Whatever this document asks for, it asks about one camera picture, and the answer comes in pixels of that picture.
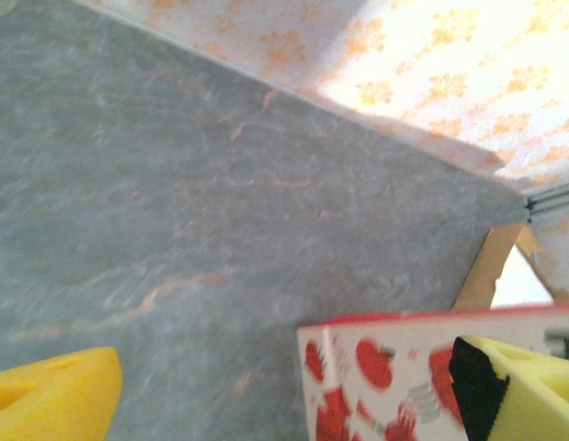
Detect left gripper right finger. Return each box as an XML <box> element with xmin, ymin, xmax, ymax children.
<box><xmin>450</xmin><ymin>334</ymin><xmax>569</xmax><ymax>441</ymax></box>

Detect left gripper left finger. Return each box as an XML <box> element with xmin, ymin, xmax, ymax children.
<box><xmin>0</xmin><ymin>346</ymin><xmax>124</xmax><ymax>441</ymax></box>

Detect red white paper bag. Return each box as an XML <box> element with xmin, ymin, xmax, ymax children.
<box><xmin>296</xmin><ymin>302</ymin><xmax>569</xmax><ymax>441</ymax></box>

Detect white paper napkins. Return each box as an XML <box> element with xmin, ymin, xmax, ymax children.
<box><xmin>490</xmin><ymin>247</ymin><xmax>554</xmax><ymax>309</ymax></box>

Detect brown cardboard box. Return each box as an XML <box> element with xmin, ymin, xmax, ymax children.
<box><xmin>451</xmin><ymin>222</ymin><xmax>569</xmax><ymax>309</ymax></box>

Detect aluminium side rail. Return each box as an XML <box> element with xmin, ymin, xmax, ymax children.
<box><xmin>525</xmin><ymin>181</ymin><xmax>569</xmax><ymax>224</ymax></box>

